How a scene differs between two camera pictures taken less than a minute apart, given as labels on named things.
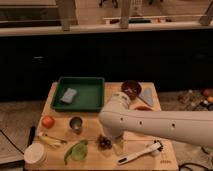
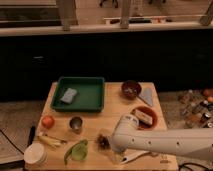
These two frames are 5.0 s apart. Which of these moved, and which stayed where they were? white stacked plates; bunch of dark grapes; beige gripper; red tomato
Moved: beige gripper
Stayed: red tomato; white stacked plates; bunch of dark grapes
